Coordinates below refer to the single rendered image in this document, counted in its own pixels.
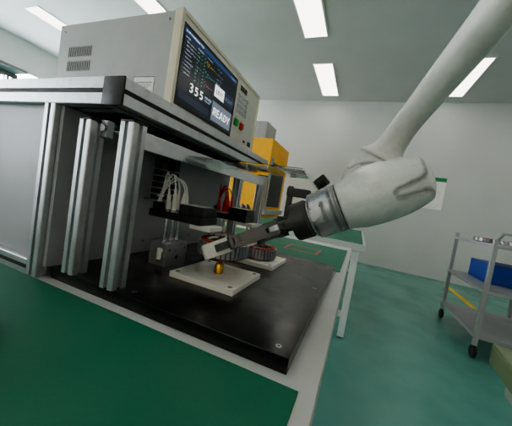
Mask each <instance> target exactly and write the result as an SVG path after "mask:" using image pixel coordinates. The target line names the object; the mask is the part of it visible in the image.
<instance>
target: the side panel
mask: <svg viewBox="0 0 512 426"><path fill-rule="evenodd" d="M61 108H62V105H59V104H57V103H52V104H51V103H49V102H46V103H45V105H25V104H0V263H2V264H4V265H6V266H9V267H11V268H13V269H16V270H18V271H21V272H23V273H25V274H27V275H29V276H33V277H34V278H39V277H41V276H50V275H51V272H52V266H49V267H44V266H42V263H43V256H44V249H45V241H46V229H47V221H48V214H49V207H50V199H51V192H52V180H53V172H54V165H55V158H56V150H57V137H58V130H59V123H60V116H61Z"/></svg>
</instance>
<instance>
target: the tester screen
mask: <svg viewBox="0 0 512 426"><path fill-rule="evenodd" d="M189 81H190V82H192V83H193V84H194V85H196V86H197V87H198V88H199V89H201V90H202V91H203V92H204V100H203V102H202V101H200V100H199V99H197V98H196V97H195V96H193V95H191V94H190V93H189V92H188V87H189ZM215 84H217V85H218V86H219V87H220V88H221V89H222V90H224V91H225V92H226V93H227V94H228V95H229V96H230V97H231V98H232V99H233V103H234V97H235V92H236V86H237V81H236V80H235V79H234V78H233V77H232V76H231V75H230V74H229V72H228V71H227V70H226V69H225V68H224V67H223V66H222V65H221V64H220V62H219V61H218V60H217V59H216V58H215V57H214V56H213V55H212V54H211V53H210V51H209V50H208V49H207V48H206V47H205V46H204V45H203V44H202V43H201V41H200V40H199V39H198V38H197V37H196V36H195V35H194V34H193V33H192V31H191V30H190V29H189V28H188V27H187V26H186V30H185V36H184V42H183V48H182V59H181V65H180V71H179V77H178V83H177V94H176V101H178V102H180V103H181V104H183V105H184V106H186V107H187V108H189V109H190V110H192V111H194V112H196V113H197V114H199V115H200V116H201V117H203V118H205V119H207V120H208V121H210V122H211V123H213V124H214V125H216V126H217V127H219V128H221V129H223V130H224V131H226V132H227V133H229V131H227V130H226V129H224V128H222V127H221V126H220V125H218V124H217V123H215V122H213V121H212V120H210V114H211V109H212V103H213V101H215V102H216V103H218V104H219V105H220V106H221V107H223V108H224V109H225V110H227V111H228V112H229V113H230V114H232V110H231V109H230V108H229V107H228V106H226V105H225V104H224V103H223V102H221V101H220V100H219V99H218V98H216V97H215V96H214V93H215ZM179 90H181V91H182V92H184V93H185V94H187V95H188V96H190V97H191V98H193V99H194V100H196V101H197V102H198V103H199V104H201V105H202V106H204V107H206V108H207V109H208V110H209V115H208V116H206V115H205V114H203V113H202V112H201V111H199V110H198V109H196V108H195V107H193V106H191V105H190V104H188V103H187V102H185V101H184V100H182V99H181V98H179V97H178V91H179Z"/></svg>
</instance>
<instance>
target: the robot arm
mask: <svg viewBox="0 0 512 426"><path fill-rule="evenodd" d="M511 29H512V0H480V1H479V2H478V4H477V5H476V7H475V8H474V9H473V10H472V12H471V13H470V15H469V16H468V18H467V19H466V21H465V22H464V24H463V25H462V26H461V27H460V28H459V30H458V31H457V33H456V34H455V36H454V37H453V38H452V40H451V41H450V43H449V44H448V46H447V47H446V48H445V49H444V51H443V52H442V53H441V55H440V56H439V58H438V59H437V61H436V62H435V63H434V65H433V66H432V67H431V68H430V70H429V71H428V73H427V74H426V76H425V77H424V78H423V80H422V81H421V83H420V84H419V86H418V87H417V88H416V89H415V91H414V92H413V93H412V95H411V96H410V98H409V99H408V101H407V102H406V104H405V105H404V106H403V107H402V108H401V109H400V111H399V112H398V114H397V115H396V117H395V118H394V120H393V121H392V122H391V124H390V125H389V127H388V128H387V129H386V130H385V131H384V133H383V134H382V135H381V136H380V137H379V139H378V140H377V141H375V142H374V143H373V144H371V145H368V146H364V147H362V148H361V149H360V151H359V152H358V153H357V154H356V156H355V157H354V158H353V159H352V160H351V162H350V163H349V164H348V165H347V169H346V170H345V171H344V172H343V174H342V177H341V180H340V181H339V182H338V183H335V184H333V185H331V186H327V187H326V188H322V189H320V190H318V191H315V193H312V194H307V196H306V201H305V200H301V201H298V202H296V203H294V204H291V205H288V207H287V215H288V217H287V219H285V220H284V217H282V218H280V217H279V218H276V219H274V220H273V221H270V222H267V223H264V224H262V225H261V226H260V227H255V228H253V229H250V230H247V231H245V232H240V233H237V234H234V235H231V234H230V233H227V237H226V238H222V239H219V240H216V241H214V242H212V243H207V244H205V245H203V246H201V248H202V251H203V255H204V259H205V260H207V259H211V258H214V257H216V256H219V255H222V254H226V253H229V252H231V251H234V250H235V249H236V248H239V247H242V246H245V245H248V244H249V247H250V246H253V245H255V244H257V243H258V245H261V244H262V241H269V240H271V239H274V238H283V237H285V236H288V235H290V234H289V232H291V231H294V234H295V236H296V237H297V239H299V240H304V239H307V238H312V237H315V236H316V235H317V233H318V234H319V236H320V237H322V238H324V237H327V236H329V235H333V234H336V233H338V232H344V231H347V230H349V229H352V228H358V227H372V226H376V225H379V224H382V223H385V222H388V221H393V220H395V219H398V218H401V217H403V216H407V215H409V214H411V213H412V212H414V211H416V210H419V209H421V208H422V207H423V206H425V205H427V204H428V203H430V202H431V201H432V200H433V199H434V198H435V195H436V189H437V185H436V179H435V176H434V174H433V171H432V170H431V168H430V167H429V165H428V164H427V163H426V162H425V161H424V160H423V159H422V158H421V157H419V156H408V157H403V155H404V153H405V151H406V148H407V146H408V145H409V144H410V142H411V140H412V139H413V137H414V136H415V135H416V133H417V132H418V130H419V129H420V128H421V127H422V125H423V124H424V123H425V122H426V121H427V120H428V119H429V118H430V117H431V116H432V115H433V113H434V112H435V111H436V110H437V109H438V108H439V107H440V106H441V105H442V104H443V103H444V101H445V100H446V99H447V98H448V97H449V96H450V95H451V94H452V93H453V92H454V91H455V89H456V88H457V87H458V86H459V85H460V84H461V83H462V82H463V81H464V80H465V79H466V77H467V76H468V75H469V74H470V73H471V72H472V71H473V70H474V69H475V68H476V67H477V65H478V64H479V63H480V62H481V61H482V60H483V59H484V58H485V57H486V56H487V55H488V54H489V53H490V52H491V51H492V50H493V49H494V48H495V47H496V46H497V45H498V43H499V42H500V41H501V40H502V39H503V38H504V37H505V35H506V34H507V33H508V32H509V31H510V30H511Z"/></svg>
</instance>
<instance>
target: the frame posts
mask: <svg viewBox="0 0 512 426"><path fill-rule="evenodd" d="M79 118H80V120H79V133H78V140H77V147H76V154H75V161H74V174H73V181H72V188H71V194H70V201H69V208H68V221H67V228H66V235H65V242H64V249H63V262H62V269H61V272H63V273H68V275H70V276H74V275H78V273H81V274H83V273H86V272H87V268H88V261H89V254H90V242H91V235H92V228H93V222H94V215H95V203H96V196H97V189H98V183H99V176H100V169H101V158H102V151H103V144H104V138H103V137H101V130H100V126H101V124H102V121H101V120H98V119H96V118H93V117H79ZM148 127H149V126H148V125H147V124H144V123H141V122H139V121H137V120H134V119H121V125H120V132H119V138H118V145H117V157H116V164H115V170H114V177H113V183H112V195H111V202H110V208H109V215H108V221H107V228H106V240H105V246H104V253H103V259H102V266H101V278H100V284H99V287H101V288H105V287H106V289H107V290H108V291H110V292H111V291H115V290H117V287H119V288H124V287H125V286H126V280H127V273H128V262H129V256H130V249H131V243H132V237H133V226H134V219H135V213H136V207H137V201H138V195H139V183H140V177H141V171H142V165H143V158H144V147H145V141H146V134H147V128H148ZM258 176H259V177H262V183H261V185H257V184H256V189H255V195H254V200H253V210H255V212H254V223H258V224H259V223H260V218H261V213H262V208H263V203H264V193H265V188H266V183H267V177H268V176H265V175H261V174H258ZM242 184H243V180H240V179H237V178H234V180H233V185H232V194H233V207H238V208H239V205H240V199H241V193H242ZM236 225H237V222H236V221H231V220H227V223H226V234H227V233H230V234H231V235H234V234H235V231H236Z"/></svg>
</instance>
